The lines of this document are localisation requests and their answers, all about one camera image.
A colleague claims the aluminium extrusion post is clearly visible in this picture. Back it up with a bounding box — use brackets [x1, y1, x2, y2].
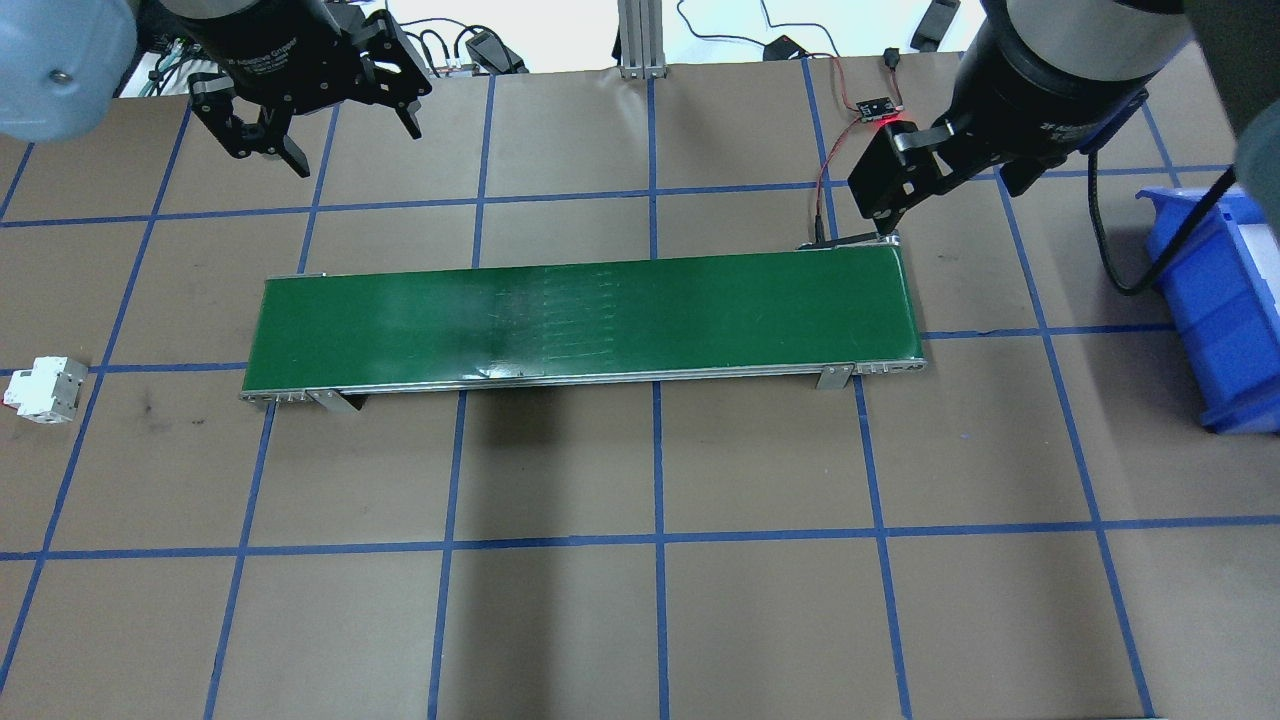
[616, 0, 669, 80]

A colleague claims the blue plastic bin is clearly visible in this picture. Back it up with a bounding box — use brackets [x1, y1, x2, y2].
[1137, 185, 1280, 435]

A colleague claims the red black power cable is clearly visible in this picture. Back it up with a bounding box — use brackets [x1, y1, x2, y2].
[810, 48, 909, 251]

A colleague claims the white circuit breaker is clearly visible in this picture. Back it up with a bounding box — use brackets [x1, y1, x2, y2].
[3, 356, 89, 425]

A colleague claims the black plastic device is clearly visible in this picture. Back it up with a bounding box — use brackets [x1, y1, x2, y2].
[907, 0, 963, 53]

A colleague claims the black camera cable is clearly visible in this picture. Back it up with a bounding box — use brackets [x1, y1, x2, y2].
[1086, 145, 1241, 297]

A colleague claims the green conveyor belt unit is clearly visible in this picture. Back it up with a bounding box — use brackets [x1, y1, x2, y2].
[238, 238, 929, 413]

